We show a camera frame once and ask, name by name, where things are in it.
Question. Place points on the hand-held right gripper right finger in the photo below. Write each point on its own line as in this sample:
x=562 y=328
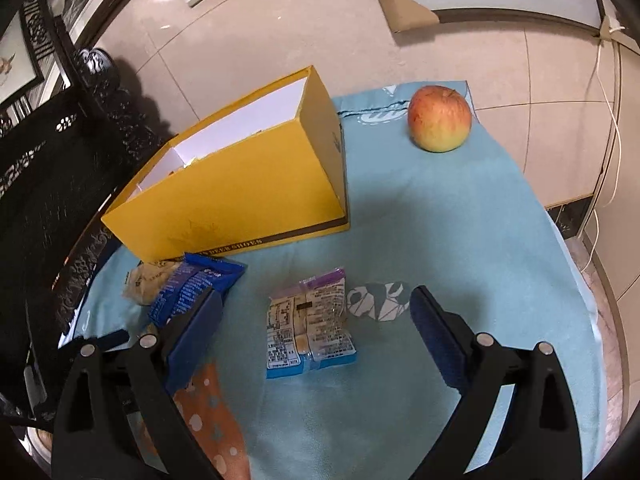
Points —
x=435 y=335

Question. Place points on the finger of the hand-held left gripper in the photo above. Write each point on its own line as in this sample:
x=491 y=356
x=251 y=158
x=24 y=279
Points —
x=112 y=338

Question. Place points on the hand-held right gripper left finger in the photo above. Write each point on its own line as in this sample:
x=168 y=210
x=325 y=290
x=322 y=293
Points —
x=195 y=340

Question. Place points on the blue snack packet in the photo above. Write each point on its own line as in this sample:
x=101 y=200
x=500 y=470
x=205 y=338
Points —
x=192 y=282

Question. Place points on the beige snack packet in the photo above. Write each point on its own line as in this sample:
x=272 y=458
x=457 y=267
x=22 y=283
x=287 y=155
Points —
x=145 y=282

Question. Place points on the clear blue-edged snack packet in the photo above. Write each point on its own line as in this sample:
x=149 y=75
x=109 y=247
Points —
x=310 y=325

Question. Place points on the yellow cardboard box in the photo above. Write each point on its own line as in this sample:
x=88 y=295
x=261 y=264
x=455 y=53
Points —
x=240 y=195

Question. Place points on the light blue tablecloth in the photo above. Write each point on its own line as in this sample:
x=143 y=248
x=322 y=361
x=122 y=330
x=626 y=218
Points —
x=440 y=220

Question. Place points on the dark carved wooden furniture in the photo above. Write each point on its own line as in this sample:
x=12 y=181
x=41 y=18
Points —
x=50 y=200

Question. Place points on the red yellow apple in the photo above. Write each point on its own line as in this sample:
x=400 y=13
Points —
x=440 y=119

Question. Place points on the framed fish painting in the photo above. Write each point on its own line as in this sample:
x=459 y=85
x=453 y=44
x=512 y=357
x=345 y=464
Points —
x=17 y=60

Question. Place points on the cardboard corner protector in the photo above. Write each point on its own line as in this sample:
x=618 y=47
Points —
x=405 y=12
x=612 y=29

